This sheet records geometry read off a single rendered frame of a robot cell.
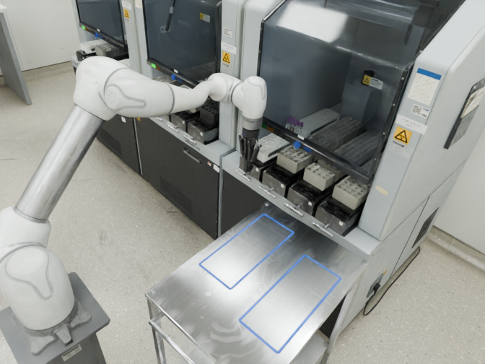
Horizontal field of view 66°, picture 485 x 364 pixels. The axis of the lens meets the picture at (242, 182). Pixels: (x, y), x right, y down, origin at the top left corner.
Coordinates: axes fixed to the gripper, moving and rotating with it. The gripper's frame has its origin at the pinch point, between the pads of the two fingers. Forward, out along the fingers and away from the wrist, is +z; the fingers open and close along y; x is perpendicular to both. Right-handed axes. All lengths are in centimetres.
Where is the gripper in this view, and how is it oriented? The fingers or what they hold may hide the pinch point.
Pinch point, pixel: (247, 165)
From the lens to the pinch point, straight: 170.8
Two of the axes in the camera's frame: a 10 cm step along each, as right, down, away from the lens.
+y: -6.9, -4.8, 5.4
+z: -0.7, 7.9, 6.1
